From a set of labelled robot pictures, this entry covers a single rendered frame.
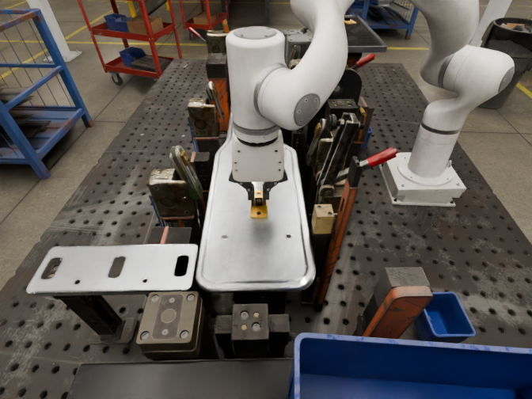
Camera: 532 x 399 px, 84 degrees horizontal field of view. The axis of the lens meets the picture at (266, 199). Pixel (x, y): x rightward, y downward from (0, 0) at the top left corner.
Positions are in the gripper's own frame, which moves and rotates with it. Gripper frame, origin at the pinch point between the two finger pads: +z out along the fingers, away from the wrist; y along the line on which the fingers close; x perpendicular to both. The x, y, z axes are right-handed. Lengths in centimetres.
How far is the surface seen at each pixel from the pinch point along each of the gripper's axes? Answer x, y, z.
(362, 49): -51, -33, -13
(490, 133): -183, -211, 103
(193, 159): -18.4, 17.6, 4.3
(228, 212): 2.1, 6.7, 3.3
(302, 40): -76, -17, -8
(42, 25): -200, 158, 19
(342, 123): 0.7, -14.8, -17.5
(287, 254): 13.3, -5.5, 3.3
